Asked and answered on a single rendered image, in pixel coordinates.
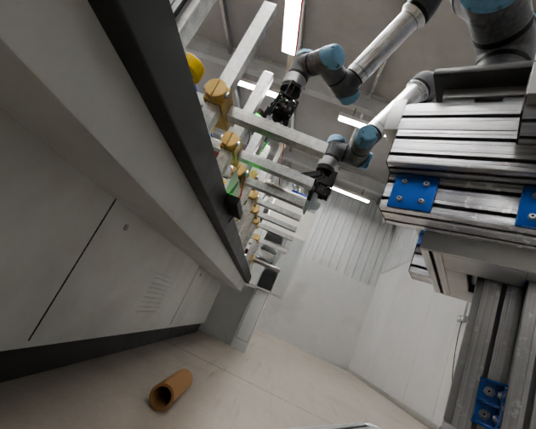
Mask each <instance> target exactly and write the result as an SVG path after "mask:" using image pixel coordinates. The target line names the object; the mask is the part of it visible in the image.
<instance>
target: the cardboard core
mask: <svg viewBox="0 0 536 429"><path fill-rule="evenodd" d="M192 381H193V377H192V373H191V371H190V370H188V369H180V370H178V371H177V372H175V373H174V374H172V375H170V376H169V377H168V378H167V379H165V380H163V381H162V382H160V383H159V384H157V385H156V386H154V387H153V388H152V389H151V392H150V396H149V401H150V405H151V406H152V408H154V409H155V410H159V411H162V410H165V409H167V408H168V407H169V406H170V405H171V404H172V403H173V402H174V401H176V400H177V399H178V398H179V397H180V396H181V395H182V394H183V393H184V392H185V391H186V390H187V389H188V388H189V387H190V386H191V383H192Z"/></svg>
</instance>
